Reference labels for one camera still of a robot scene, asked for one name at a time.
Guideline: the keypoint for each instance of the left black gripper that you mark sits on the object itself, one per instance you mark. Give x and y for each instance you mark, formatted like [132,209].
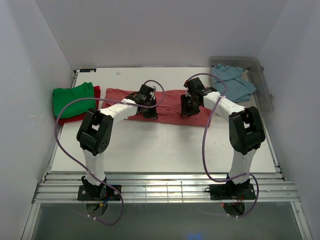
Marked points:
[152,115]

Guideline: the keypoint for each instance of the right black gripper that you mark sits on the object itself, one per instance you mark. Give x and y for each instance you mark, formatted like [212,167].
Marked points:
[185,109]

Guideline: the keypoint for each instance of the salmon pink t shirt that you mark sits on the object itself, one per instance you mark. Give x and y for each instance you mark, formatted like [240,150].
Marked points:
[168,112]

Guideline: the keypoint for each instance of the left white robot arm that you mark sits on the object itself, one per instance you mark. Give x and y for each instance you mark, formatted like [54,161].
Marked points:
[95,133]

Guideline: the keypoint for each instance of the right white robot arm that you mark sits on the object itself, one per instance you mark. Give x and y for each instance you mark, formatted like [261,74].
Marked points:
[246,134]

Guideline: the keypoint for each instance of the blue t shirt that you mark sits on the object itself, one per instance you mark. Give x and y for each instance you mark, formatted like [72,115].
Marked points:
[238,89]

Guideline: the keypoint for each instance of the clear plastic bin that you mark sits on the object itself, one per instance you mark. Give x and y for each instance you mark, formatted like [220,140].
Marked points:
[254,74]

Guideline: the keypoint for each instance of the blue label sticker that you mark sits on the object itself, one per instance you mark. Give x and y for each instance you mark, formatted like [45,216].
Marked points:
[87,70]

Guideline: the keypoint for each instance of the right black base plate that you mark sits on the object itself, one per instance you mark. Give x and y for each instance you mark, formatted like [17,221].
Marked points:
[226,192]

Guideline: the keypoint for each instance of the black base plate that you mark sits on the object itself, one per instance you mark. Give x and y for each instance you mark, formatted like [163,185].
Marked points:
[226,192]
[111,194]

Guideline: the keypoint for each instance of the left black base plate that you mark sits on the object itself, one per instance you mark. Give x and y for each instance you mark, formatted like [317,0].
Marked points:
[111,194]

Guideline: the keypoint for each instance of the aluminium table frame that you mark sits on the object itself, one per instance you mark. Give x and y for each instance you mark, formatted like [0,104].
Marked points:
[161,164]

